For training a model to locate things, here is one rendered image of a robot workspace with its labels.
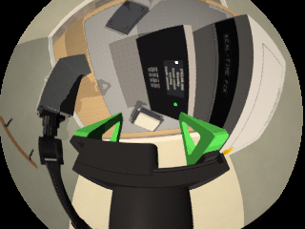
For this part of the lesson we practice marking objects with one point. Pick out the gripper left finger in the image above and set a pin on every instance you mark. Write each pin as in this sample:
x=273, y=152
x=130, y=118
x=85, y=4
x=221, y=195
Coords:
x=97, y=129

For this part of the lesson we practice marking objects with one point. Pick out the white well pcr plate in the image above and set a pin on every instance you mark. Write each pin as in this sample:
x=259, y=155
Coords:
x=146, y=122

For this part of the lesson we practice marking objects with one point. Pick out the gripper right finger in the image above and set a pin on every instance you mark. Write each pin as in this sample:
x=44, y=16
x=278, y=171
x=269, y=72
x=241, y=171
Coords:
x=211, y=137

